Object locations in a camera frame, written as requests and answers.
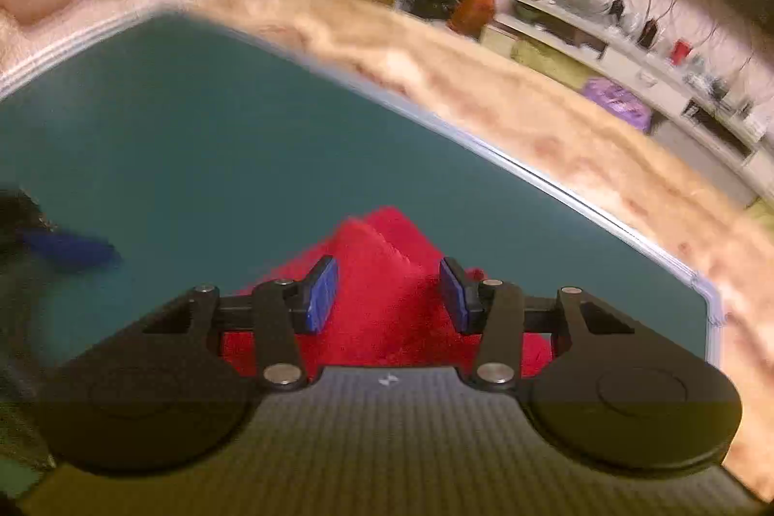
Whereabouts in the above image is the green mat with metal frame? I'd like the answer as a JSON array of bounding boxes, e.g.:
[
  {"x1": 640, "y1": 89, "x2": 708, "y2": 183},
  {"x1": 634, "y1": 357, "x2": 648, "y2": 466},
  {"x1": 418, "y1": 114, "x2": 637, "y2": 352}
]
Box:
[{"x1": 0, "y1": 8, "x2": 723, "y2": 493}]

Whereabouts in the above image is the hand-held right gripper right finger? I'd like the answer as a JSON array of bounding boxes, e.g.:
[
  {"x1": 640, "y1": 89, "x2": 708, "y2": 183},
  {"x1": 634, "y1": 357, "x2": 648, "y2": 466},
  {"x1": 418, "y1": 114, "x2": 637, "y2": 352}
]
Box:
[{"x1": 439, "y1": 256, "x2": 690, "y2": 391}]

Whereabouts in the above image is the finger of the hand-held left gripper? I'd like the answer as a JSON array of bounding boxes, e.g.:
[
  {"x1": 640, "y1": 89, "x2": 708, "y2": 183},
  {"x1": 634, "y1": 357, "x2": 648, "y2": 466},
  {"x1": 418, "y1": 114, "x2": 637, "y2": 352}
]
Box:
[{"x1": 18, "y1": 229, "x2": 120, "y2": 272}]

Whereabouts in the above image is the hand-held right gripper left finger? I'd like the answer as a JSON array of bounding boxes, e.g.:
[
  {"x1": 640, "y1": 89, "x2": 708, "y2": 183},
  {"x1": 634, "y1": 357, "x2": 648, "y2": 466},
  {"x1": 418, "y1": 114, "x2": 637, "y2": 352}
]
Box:
[{"x1": 85, "y1": 255, "x2": 340, "y2": 393}]

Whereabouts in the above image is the purple bag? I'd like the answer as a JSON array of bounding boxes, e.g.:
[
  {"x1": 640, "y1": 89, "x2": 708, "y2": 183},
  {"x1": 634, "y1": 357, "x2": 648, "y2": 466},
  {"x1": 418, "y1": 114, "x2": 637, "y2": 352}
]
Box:
[{"x1": 581, "y1": 76, "x2": 655, "y2": 133}]

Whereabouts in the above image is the yellow green cushion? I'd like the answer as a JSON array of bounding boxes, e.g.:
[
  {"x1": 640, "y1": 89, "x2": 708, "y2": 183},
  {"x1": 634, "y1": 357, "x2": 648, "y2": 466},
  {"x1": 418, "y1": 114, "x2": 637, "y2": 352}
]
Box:
[{"x1": 511, "y1": 38, "x2": 582, "y2": 83}]

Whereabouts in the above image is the orange plastic bag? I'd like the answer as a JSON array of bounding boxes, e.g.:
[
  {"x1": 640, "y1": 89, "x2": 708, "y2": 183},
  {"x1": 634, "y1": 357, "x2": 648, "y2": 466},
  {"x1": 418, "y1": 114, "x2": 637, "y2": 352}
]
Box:
[{"x1": 450, "y1": 0, "x2": 498, "y2": 37}]

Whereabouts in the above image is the long white cabinet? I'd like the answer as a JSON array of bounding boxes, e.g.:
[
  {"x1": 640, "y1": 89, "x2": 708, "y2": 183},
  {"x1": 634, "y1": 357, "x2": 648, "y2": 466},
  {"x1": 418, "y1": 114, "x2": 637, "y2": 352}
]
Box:
[{"x1": 484, "y1": 0, "x2": 774, "y2": 191}]

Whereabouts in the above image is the red knit sweater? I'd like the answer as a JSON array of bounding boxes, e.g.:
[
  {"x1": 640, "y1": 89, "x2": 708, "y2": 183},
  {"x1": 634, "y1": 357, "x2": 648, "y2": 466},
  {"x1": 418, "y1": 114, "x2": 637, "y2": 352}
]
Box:
[{"x1": 221, "y1": 206, "x2": 554, "y2": 379}]

